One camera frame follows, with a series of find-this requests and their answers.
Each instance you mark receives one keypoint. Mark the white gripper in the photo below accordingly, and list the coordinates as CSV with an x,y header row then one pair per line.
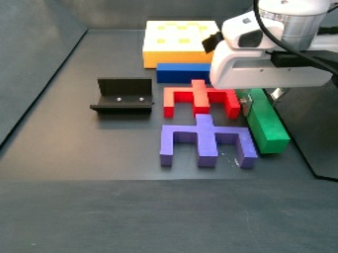
x,y
248,61

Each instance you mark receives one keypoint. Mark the green rectangular block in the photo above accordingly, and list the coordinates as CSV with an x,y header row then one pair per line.
x,y
266,126

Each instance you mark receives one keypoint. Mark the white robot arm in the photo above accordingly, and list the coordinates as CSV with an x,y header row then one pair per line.
x,y
323,59

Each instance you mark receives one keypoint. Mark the yellow slotted board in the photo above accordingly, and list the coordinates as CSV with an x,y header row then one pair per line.
x,y
173,42

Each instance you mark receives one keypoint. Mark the red comb-shaped block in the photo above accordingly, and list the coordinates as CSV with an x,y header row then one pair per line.
x,y
200,96

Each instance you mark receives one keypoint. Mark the purple comb-shaped block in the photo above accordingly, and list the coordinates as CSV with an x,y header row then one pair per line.
x,y
207,136

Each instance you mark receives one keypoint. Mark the blue rectangular block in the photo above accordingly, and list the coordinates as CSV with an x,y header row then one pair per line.
x,y
181,72

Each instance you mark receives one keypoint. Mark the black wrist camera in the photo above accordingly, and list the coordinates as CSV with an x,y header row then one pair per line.
x,y
211,42

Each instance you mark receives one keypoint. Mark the black angle bracket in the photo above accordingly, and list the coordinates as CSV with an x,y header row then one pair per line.
x,y
124,95

